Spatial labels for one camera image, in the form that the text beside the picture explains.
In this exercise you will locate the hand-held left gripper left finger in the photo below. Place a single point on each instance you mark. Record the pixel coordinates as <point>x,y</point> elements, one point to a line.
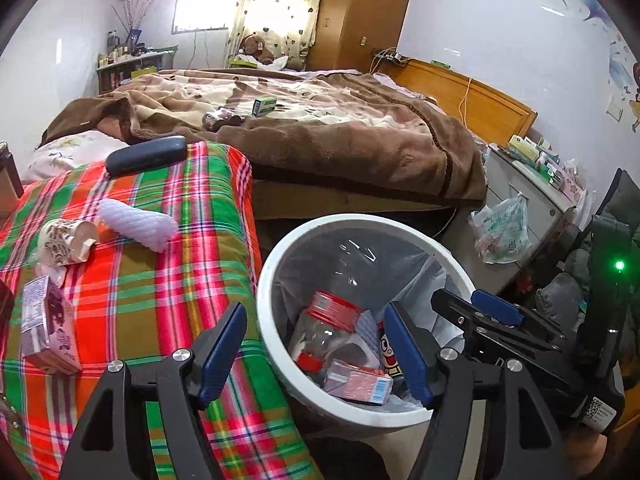
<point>220,355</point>

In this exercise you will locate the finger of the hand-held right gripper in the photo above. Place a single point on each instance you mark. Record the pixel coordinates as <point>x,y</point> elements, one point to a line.
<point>495,307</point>
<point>457,312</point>

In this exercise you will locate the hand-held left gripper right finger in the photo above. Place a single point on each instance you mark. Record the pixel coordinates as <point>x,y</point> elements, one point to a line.
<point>407,355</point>

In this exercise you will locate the red cartoon can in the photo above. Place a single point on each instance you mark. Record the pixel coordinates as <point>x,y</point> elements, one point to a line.
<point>386,347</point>

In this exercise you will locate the red drink carton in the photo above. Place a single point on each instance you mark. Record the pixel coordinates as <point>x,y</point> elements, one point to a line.
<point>360,382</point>

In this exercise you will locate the white round trash bin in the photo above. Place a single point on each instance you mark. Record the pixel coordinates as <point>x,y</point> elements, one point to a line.
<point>270,320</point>

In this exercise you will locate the clear jar red lid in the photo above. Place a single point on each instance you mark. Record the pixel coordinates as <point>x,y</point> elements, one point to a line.
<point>320,335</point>

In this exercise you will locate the white foam fruit net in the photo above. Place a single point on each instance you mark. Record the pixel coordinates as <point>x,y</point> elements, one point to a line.
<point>140,222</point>

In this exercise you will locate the purple milk carton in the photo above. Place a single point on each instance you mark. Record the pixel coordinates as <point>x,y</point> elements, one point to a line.
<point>47,320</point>

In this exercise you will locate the printed paper cup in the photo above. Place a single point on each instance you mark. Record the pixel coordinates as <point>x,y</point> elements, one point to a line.
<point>60,242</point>

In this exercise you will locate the person's right hand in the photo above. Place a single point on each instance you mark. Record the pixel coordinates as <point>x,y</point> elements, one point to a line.
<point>587,452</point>

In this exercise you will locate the black chair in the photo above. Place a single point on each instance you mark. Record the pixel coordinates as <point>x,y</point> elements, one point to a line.
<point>560,295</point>

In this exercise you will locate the green printed plastic bag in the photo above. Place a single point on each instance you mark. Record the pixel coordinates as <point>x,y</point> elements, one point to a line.
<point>502,230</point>

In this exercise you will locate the plaid tablecloth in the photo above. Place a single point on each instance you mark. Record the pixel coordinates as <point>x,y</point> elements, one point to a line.
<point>150,310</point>

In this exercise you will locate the grey nightstand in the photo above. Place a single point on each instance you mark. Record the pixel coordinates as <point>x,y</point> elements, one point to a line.
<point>520,185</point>

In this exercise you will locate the pile of small boxes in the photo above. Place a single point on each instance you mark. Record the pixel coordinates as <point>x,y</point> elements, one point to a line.
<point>530,152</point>

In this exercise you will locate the brown blanket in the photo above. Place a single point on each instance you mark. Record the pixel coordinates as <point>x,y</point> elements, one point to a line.
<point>350,150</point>

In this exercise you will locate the black glasses case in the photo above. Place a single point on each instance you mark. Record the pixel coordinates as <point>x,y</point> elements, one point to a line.
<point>147,155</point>

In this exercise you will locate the wooden headboard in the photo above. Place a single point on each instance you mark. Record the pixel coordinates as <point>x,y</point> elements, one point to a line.
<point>450,85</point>

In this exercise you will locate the dark snack wrapper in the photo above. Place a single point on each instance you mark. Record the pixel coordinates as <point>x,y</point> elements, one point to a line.
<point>220,120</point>

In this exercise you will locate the small flat green box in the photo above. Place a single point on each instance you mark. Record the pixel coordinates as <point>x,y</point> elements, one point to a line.
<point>441,64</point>

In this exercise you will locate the white floral pillow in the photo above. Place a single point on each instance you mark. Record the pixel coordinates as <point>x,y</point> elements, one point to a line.
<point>70,152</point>

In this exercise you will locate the green and white box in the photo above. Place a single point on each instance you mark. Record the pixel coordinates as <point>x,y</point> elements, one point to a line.
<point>264,106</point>

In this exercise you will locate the power strip with plugs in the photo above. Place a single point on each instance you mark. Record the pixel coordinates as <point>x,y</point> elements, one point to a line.
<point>392,57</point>

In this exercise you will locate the cluttered shelf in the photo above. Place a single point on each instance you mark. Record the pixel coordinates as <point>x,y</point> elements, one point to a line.
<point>130,67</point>

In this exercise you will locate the brown teddy bear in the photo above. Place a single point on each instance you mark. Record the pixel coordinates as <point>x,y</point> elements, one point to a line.
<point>255,47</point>

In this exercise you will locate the wooden wardrobe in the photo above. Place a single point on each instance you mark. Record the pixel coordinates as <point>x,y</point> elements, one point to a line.
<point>360,10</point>

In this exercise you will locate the dried branches in vase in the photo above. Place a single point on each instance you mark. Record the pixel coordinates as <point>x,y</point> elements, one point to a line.
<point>134,35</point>

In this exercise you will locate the window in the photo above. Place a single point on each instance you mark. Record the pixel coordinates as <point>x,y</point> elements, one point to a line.
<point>205,10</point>

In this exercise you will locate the patterned curtain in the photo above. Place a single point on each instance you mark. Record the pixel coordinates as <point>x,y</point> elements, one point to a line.
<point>280,5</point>

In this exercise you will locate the blue wall stickers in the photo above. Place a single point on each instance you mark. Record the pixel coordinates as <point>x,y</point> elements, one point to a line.
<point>595,7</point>

